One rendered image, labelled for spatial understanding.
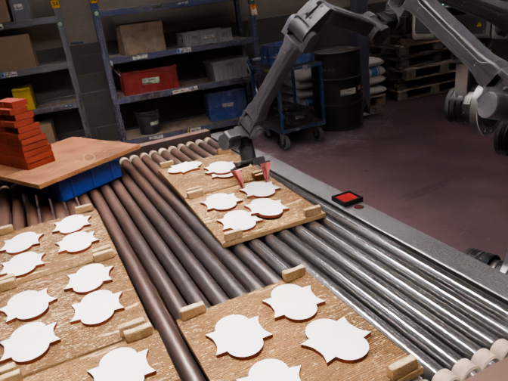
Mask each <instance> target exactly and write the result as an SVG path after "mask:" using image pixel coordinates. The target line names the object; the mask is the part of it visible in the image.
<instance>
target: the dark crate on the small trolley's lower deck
mask: <svg viewBox="0 0 508 381"><path fill-rule="evenodd" d="M282 108H283V122H284V123H286V124H288V125H297V124H300V123H304V122H309V121H312V120H313V119H314V118H313V117H314V116H313V107H309V106H305V105H302V104H297V103H293V104H286V105H283V106H282ZM285 110H289V111H288V112H286V111H285ZM274 117H275V119H276V120H277V121H280V115H279V107H274Z"/></svg>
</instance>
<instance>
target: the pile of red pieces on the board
mask: <svg viewBox="0 0 508 381"><path fill-rule="evenodd" d="M27 104H28V100H27V98H5V99H1V100H0V165H3V166H10V167H14V168H19V169H25V170H31V169H34V168H37V167H40V166H43V165H45V164H48V163H51V162H54V161H55V158H54V156H53V155H54V154H53V151H52V149H51V145H50V144H49V143H48V139H46V135H45V133H42V132H41V129H40V125H39V122H34V119H33V117H32V116H34V113H33V110H28V108H27Z"/></svg>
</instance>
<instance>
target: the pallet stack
mask: <svg viewBox="0 0 508 381"><path fill-rule="evenodd" d="M369 46H370V48H369V52H370V53H369V57H378V58H381V59H382V60H384V63H382V64H381V65H380V66H381V67H383V68H384V69H385V70H386V71H385V72H384V73H383V74H382V75H381V76H384V77H385V78H386V79H385V80H383V81H382V82H381V83H378V84H379V85H382V86H384V87H386V90H385V91H383V93H385V94H386V98H389V97H393V96H395V101H404V100H408V99H412V98H420V97H424V96H428V95H431V94H438V93H442V92H446V91H450V90H451V88H446V89H442V90H439V89H440V87H441V86H445V85H451V84H454V82H455V76H456V75H454V74H453V72H456V64H455V63H451V62H450V50H449V49H448V48H447V47H446V46H445V45H444V44H443V43H442V42H441V41H440V40H439V39H413V38H412V34H411V35H406V36H389V37H388V38H387V40H385V41H384V43H382V44H381V45H378V46H375V45H374V44H373V43H372V42H370V45H369ZM425 49H426V50H425ZM380 54H381V55H380ZM394 56H396V57H394ZM422 90H426V92H427V93H423V94H417V95H413V96H409V97H408V96H407V93H411V92H415V91H422Z"/></svg>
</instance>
